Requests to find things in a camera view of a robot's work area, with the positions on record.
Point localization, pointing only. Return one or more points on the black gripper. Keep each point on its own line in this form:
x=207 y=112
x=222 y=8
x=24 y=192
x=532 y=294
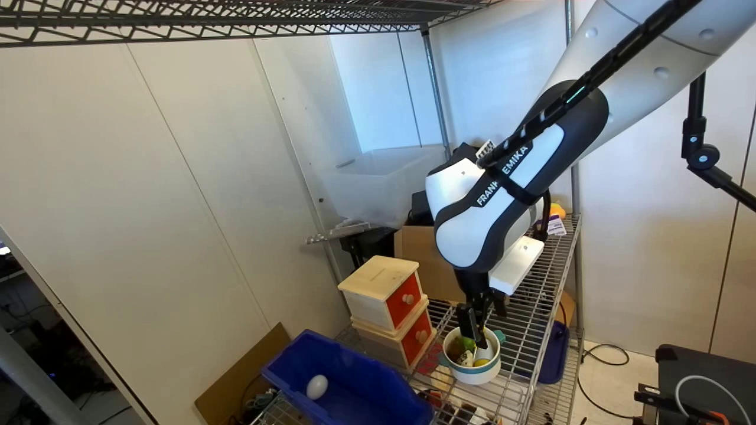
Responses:
x=479 y=290

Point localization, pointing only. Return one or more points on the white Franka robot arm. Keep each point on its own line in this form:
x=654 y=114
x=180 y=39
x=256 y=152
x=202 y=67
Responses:
x=462 y=232

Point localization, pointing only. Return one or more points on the wooden box heart knob drawer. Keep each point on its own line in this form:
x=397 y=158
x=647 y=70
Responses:
x=417 y=339

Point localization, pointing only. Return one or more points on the large brown cardboard box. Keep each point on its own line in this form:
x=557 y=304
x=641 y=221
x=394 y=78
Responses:
x=417 y=251

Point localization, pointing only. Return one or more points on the wooden box round knob drawer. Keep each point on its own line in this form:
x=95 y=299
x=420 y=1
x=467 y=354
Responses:
x=378 y=286

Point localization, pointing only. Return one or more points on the blue plastic box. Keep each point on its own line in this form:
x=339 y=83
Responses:
x=356 y=387

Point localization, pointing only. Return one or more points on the green plush toy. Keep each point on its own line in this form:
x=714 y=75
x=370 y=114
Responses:
x=468 y=346

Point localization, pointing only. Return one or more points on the dark blue bin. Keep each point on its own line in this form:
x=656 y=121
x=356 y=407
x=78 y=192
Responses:
x=553 y=355

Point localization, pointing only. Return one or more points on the yellow white packet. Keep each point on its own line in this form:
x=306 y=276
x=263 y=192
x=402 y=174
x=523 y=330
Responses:
x=557 y=226

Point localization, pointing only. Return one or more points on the clear plastic bin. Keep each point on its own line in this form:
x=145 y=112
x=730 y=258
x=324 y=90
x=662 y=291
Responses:
x=378 y=186

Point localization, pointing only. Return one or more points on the white egg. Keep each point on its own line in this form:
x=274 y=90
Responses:
x=317 y=387

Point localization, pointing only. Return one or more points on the black perforated table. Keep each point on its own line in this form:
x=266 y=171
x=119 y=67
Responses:
x=709 y=369

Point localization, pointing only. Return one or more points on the brown cardboard sheet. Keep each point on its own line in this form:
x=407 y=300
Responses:
x=237 y=378

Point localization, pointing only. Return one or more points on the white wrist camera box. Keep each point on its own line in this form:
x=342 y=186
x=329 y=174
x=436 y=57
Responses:
x=515 y=267

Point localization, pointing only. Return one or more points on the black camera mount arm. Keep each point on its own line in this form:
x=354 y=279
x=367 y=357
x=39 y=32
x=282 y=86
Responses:
x=700 y=158

